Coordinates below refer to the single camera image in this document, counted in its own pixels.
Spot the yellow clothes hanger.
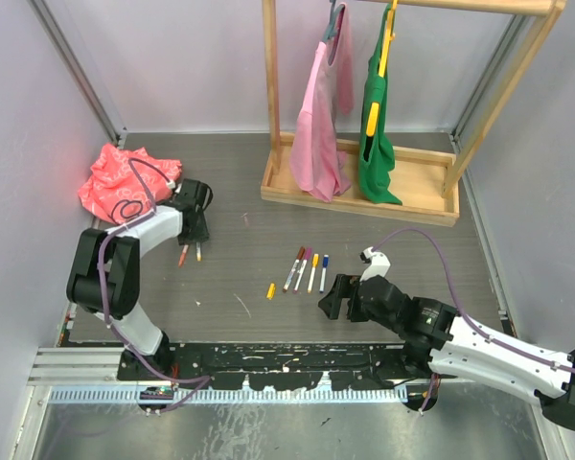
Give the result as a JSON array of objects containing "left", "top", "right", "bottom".
[{"left": 366, "top": 0, "right": 398, "bottom": 137}]

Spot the brown pen cap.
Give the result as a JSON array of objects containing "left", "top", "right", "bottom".
[{"left": 296, "top": 246, "right": 306, "bottom": 261}]

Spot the grey clothes hanger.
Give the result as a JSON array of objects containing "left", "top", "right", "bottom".
[{"left": 322, "top": 0, "right": 345, "bottom": 42}]

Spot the red patterned cloth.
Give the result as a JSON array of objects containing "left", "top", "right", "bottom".
[{"left": 78, "top": 144, "right": 182, "bottom": 224}]

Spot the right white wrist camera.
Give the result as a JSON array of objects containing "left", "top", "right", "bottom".
[{"left": 359, "top": 247, "right": 391, "bottom": 283}]

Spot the pink shirt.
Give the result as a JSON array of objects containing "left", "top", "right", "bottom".
[{"left": 289, "top": 3, "right": 355, "bottom": 202}]

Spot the green shirt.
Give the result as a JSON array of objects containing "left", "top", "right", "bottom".
[{"left": 358, "top": 3, "right": 403, "bottom": 206}]

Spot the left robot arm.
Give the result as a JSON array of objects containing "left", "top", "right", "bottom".
[{"left": 66, "top": 179, "right": 214, "bottom": 380}]

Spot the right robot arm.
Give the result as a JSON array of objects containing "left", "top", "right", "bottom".
[{"left": 318, "top": 275, "right": 575, "bottom": 431}]

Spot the white cable duct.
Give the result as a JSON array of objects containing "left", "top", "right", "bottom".
[{"left": 48, "top": 385, "right": 407, "bottom": 405}]

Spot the purple capped white pen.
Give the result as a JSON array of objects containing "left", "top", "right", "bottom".
[{"left": 292, "top": 259, "right": 308, "bottom": 293}]

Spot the blue capped white pen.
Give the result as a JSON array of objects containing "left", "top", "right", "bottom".
[{"left": 319, "top": 266, "right": 327, "bottom": 293}]

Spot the orange marker pen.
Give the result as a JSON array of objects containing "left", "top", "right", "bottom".
[{"left": 178, "top": 244, "right": 189, "bottom": 267}]

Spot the wooden clothes rack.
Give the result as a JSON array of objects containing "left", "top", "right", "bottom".
[{"left": 261, "top": 1, "right": 565, "bottom": 227}]

